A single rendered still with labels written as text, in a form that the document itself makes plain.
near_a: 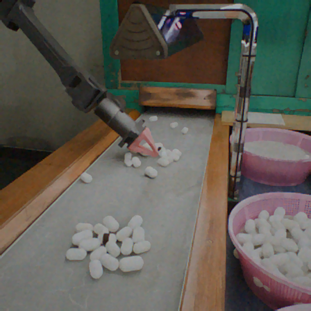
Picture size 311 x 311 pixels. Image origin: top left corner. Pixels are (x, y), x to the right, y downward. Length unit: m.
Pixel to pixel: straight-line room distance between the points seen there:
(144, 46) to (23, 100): 2.29
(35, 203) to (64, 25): 1.83
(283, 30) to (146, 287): 0.99
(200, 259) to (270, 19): 0.92
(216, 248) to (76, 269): 0.22
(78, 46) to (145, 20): 1.90
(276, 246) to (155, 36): 0.40
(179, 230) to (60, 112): 2.04
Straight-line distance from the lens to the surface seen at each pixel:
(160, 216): 0.61
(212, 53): 1.21
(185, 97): 1.18
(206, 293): 0.43
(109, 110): 0.80
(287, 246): 0.58
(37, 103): 2.60
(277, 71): 1.23
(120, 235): 0.54
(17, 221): 0.62
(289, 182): 0.91
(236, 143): 0.68
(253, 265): 0.49
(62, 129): 2.54
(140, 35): 0.43
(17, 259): 0.56
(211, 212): 0.58
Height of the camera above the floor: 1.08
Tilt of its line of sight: 24 degrees down
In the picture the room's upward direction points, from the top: straight up
